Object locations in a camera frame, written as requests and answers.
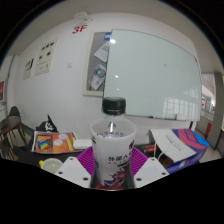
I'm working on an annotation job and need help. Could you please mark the black skull-print bag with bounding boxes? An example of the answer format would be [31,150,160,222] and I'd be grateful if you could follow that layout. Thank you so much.
[35,114,59,133]

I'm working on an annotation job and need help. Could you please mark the white mug with yellow handle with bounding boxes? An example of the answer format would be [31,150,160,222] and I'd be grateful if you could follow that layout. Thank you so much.
[38,157,64,174]

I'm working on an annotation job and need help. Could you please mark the flat round red coaster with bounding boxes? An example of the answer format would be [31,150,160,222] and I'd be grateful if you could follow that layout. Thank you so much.
[97,185,126,192]

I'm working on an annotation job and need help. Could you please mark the red floor number sign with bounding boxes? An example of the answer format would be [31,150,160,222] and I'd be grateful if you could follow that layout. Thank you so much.
[72,24,88,35]

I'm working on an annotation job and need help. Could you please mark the white paper sheet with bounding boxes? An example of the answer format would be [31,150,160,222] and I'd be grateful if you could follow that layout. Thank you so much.
[94,42,110,63]

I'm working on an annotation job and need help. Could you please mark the colourful round-print flyer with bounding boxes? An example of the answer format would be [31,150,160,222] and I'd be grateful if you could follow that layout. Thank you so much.
[90,63,107,90]

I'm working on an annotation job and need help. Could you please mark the red and black tool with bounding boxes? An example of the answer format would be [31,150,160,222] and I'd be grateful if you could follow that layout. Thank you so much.
[143,143,157,154]

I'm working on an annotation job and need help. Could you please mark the grey pin board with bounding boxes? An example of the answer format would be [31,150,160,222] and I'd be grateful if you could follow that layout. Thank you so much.
[82,31,113,98]

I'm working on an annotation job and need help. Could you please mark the clear black-capped drink bottle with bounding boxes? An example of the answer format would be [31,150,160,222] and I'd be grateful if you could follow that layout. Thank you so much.
[89,96,138,191]

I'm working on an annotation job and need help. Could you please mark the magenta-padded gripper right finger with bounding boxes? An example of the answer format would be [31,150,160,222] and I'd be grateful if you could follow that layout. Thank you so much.
[128,147,170,189]

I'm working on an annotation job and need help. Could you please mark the small white wall poster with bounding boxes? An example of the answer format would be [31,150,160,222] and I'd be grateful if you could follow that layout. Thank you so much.
[22,58,35,80]

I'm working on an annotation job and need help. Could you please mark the blue and white cardboard box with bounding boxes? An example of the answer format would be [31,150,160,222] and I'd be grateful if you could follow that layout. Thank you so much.
[148,128,210,174]

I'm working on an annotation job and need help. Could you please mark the colourful orange book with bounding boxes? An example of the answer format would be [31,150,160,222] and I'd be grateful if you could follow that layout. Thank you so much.
[31,130,79,154]

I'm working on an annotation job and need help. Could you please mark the small flat white box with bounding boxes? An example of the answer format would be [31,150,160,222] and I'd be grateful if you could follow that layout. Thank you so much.
[72,138,93,150]

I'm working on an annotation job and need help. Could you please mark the large white wall poster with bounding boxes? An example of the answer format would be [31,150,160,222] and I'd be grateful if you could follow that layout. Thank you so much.
[34,39,58,76]

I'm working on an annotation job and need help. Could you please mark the large whiteboard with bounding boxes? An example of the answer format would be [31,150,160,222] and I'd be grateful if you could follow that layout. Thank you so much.
[103,29,203,122]

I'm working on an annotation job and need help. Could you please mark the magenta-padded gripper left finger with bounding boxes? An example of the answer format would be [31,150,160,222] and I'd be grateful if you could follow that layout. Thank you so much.
[54,146,98,189]

